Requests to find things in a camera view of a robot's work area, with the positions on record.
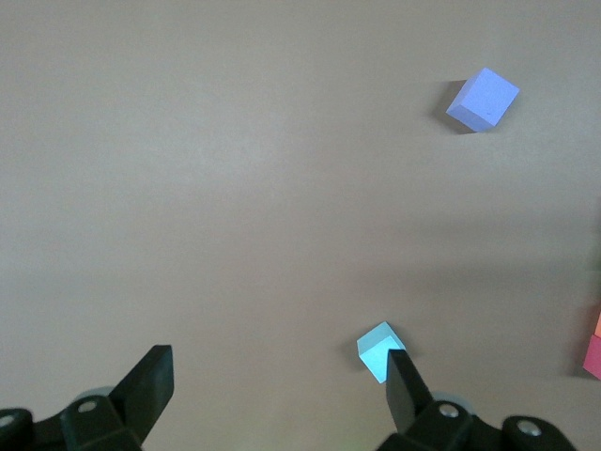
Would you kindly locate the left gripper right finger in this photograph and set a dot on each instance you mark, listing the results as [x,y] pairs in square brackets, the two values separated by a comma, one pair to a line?
[422,413]

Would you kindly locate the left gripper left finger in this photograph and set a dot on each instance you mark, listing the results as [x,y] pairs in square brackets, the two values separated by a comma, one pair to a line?
[136,409]

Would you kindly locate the red foam cube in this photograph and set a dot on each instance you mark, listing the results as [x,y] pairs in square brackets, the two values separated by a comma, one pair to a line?
[594,357]

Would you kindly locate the orange foam cube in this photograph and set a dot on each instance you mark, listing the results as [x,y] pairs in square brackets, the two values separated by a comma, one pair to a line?
[598,324]

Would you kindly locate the light blue foam cube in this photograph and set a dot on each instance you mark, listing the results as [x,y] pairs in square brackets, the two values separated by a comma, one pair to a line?
[373,350]

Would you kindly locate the purple foam cube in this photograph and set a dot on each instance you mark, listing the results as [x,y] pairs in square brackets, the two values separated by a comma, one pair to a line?
[483,101]

